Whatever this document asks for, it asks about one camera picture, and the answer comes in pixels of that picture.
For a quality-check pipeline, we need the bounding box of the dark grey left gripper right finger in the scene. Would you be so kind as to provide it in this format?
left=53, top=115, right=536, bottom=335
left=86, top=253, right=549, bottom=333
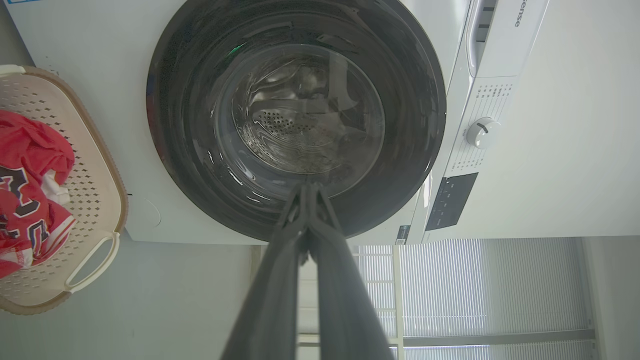
left=306, top=182, right=397, bottom=360

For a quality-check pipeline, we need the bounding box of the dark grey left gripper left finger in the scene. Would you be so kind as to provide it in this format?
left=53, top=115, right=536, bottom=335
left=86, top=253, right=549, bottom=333
left=220, top=183, right=310, bottom=360

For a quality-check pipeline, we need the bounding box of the dark round washer door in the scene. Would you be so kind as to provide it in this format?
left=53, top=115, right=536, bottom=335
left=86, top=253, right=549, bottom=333
left=146, top=0, right=447, bottom=242

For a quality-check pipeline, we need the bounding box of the white front-load washing machine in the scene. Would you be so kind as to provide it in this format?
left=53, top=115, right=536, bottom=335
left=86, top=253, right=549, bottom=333
left=5, top=0, right=640, bottom=246

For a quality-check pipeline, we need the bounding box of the white window blind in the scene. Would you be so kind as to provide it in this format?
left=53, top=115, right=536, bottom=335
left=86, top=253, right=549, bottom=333
left=357, top=237, right=596, bottom=360

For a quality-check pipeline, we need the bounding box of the black control display panel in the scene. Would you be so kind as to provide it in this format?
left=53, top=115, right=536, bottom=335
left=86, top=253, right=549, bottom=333
left=425, top=172, right=479, bottom=232

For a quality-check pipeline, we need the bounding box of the round white filter cover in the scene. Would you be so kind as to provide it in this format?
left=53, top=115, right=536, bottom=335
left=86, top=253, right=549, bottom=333
left=127, top=197, right=162, bottom=229

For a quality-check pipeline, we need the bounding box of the stainless steel washer drum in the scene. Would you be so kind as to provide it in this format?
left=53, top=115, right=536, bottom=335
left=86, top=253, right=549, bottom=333
left=230, top=50, right=386, bottom=174

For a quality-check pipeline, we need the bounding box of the cream perforated laundry basket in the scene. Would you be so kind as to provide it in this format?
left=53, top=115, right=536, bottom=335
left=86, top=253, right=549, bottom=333
left=0, top=65, right=129, bottom=316

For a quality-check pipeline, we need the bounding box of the white round program dial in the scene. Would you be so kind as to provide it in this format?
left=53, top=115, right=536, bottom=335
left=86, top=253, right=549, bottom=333
left=465, top=117, right=502, bottom=150

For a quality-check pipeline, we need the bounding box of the red basketball jersey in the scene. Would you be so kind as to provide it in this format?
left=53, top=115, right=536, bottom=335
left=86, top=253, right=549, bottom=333
left=0, top=110, right=77, bottom=279

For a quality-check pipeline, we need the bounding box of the white detergent drawer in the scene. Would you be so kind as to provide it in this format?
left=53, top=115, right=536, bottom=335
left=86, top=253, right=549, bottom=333
left=465, top=0, right=551, bottom=79

